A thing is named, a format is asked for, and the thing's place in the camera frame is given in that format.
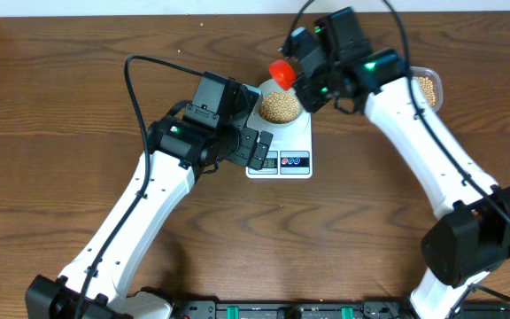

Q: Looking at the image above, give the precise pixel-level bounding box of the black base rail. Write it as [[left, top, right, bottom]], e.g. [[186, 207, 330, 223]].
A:
[[170, 299, 510, 319]]

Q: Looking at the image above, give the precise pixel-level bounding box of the clear plastic container of beans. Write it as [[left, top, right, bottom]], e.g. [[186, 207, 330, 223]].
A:
[[411, 66, 444, 112]]

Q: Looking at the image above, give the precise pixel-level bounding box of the left black cable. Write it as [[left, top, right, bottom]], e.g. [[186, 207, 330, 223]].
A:
[[73, 53, 205, 319]]

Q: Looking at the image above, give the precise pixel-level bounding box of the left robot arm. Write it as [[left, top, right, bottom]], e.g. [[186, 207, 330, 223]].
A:
[[25, 72, 273, 318]]

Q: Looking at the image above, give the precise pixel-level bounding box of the red plastic measuring scoop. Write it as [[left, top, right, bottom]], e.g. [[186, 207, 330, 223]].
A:
[[269, 59, 297, 91]]

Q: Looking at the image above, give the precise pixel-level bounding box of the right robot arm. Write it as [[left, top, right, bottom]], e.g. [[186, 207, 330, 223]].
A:
[[282, 8, 510, 318]]

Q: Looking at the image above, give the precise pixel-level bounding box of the white digital kitchen scale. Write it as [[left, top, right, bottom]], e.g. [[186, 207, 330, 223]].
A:
[[245, 105, 313, 179]]

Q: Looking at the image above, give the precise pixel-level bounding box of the black cable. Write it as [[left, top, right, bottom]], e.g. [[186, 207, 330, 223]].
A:
[[73, 53, 205, 319], [283, 0, 510, 306]]

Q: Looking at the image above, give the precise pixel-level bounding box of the grey round bowl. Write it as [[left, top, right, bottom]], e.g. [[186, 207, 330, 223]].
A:
[[253, 79, 310, 130]]

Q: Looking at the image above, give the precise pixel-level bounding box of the right black cable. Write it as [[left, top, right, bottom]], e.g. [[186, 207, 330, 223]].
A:
[[283, 0, 510, 306]]

